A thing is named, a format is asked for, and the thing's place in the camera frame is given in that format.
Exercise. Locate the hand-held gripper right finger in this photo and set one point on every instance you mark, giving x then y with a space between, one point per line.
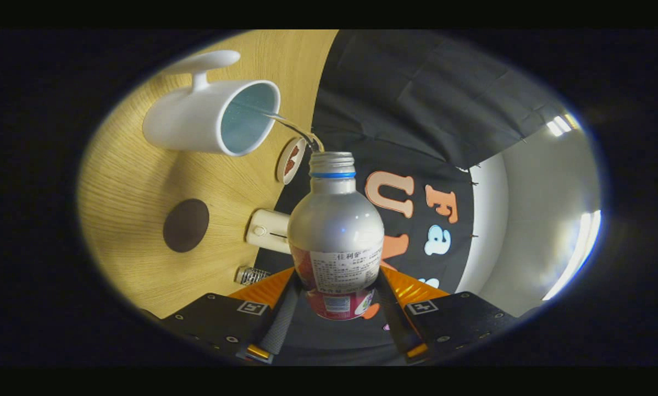
397 322

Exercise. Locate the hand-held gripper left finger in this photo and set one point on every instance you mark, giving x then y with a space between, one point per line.
278 324

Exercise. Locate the silver bottle with red label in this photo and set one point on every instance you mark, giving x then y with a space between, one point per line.
334 225

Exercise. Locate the dark brown round coaster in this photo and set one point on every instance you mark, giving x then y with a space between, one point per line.
186 225

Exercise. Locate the clear juice stream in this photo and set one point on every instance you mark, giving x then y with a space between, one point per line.
304 132

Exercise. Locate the white cup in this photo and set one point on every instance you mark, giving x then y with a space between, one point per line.
191 124

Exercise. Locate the white toaster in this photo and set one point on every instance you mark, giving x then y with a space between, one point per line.
268 231

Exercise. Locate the white plate with red food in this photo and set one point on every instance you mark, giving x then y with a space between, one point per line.
291 160

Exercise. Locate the wide ceiling light panel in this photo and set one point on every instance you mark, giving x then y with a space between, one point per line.
579 247

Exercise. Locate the wooden table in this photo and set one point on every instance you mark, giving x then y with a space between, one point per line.
136 187

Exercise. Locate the narrow ceiling light panel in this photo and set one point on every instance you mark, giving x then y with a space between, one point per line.
560 125

